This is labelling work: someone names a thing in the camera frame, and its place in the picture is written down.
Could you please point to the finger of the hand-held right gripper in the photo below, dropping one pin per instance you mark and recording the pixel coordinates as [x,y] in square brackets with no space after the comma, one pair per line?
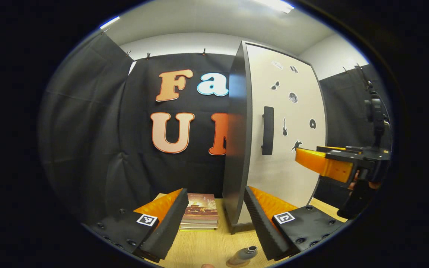
[322,163]
[339,149]

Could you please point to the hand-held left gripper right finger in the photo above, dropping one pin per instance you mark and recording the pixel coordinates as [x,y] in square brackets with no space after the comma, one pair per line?
[264,230]

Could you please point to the long ceiling strip light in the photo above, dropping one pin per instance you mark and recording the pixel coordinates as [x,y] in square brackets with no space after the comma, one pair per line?
[109,22]

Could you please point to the silver bottle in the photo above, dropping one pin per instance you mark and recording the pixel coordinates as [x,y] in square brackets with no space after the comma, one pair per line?
[244,254]

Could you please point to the black backdrop cloth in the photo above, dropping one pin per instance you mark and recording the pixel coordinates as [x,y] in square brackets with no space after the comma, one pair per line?
[88,130]

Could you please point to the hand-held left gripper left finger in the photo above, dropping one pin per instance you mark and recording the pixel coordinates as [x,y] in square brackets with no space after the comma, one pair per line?
[168,227]

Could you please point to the ceiling light panel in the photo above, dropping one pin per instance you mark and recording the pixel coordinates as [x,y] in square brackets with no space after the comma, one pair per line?
[274,5]

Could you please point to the grey cabinet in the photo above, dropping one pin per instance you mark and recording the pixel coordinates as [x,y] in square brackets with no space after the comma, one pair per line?
[237,149]

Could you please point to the stack of books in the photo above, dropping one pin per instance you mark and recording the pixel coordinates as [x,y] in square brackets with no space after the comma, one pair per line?
[199,210]

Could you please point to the white cabinet door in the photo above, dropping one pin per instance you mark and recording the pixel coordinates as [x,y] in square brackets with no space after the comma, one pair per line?
[274,178]

